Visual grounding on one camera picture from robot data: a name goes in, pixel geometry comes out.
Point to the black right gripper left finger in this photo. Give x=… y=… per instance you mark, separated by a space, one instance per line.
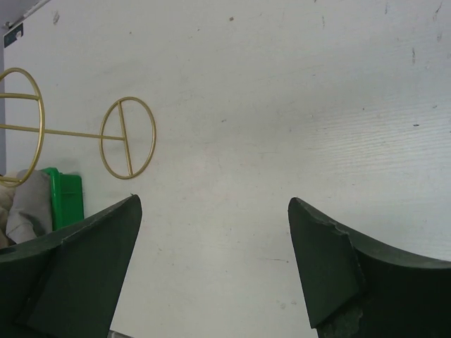
x=67 y=283

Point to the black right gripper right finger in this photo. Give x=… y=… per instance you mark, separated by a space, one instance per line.
x=357 y=286

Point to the grey bucket hat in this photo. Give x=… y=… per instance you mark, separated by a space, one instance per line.
x=30 y=216

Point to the green plastic bin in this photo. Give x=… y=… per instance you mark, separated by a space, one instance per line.
x=67 y=205

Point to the beige bucket hat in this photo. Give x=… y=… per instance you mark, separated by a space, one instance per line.
x=4 y=207

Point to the gold wire hat stand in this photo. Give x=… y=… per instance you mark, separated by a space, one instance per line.
x=42 y=131

